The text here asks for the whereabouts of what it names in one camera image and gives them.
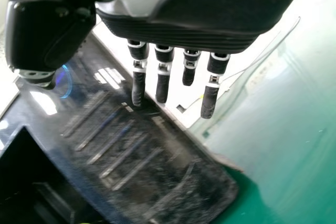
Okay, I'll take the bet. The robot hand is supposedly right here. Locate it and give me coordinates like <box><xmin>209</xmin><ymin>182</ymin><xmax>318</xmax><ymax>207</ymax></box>
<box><xmin>5</xmin><ymin>0</ymin><xmax>305</xmax><ymax>120</ymax></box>

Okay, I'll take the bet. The black oven with glass door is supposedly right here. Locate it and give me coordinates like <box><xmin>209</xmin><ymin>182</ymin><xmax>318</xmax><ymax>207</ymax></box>
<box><xmin>0</xmin><ymin>33</ymin><xmax>244</xmax><ymax>224</ymax></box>

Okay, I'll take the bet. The thin grey wire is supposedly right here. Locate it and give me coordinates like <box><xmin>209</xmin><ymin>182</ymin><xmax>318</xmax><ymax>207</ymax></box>
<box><xmin>223</xmin><ymin>16</ymin><xmax>301</xmax><ymax>80</ymax></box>

